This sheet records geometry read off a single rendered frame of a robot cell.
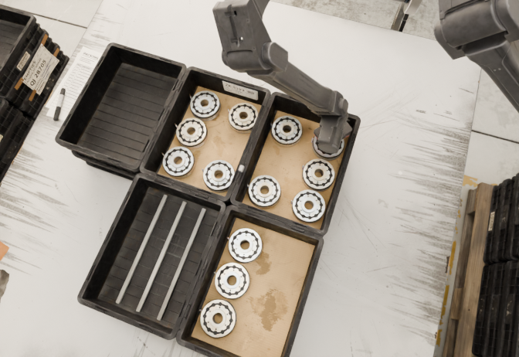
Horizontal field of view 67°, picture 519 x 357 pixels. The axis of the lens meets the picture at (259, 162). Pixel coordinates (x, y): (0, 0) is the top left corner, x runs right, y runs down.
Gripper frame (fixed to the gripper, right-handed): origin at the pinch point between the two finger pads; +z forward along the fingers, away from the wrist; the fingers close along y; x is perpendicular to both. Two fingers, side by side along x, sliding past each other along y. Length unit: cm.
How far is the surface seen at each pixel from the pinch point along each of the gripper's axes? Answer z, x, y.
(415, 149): 17.4, -15.2, 30.2
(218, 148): 3.9, 19.5, -31.0
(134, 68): 4, 64, -41
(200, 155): 3.8, 20.8, -37.5
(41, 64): 45, 125, -78
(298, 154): 4.1, 2.9, -9.9
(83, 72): 16, 84, -59
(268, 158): 4.0, 7.3, -19.0
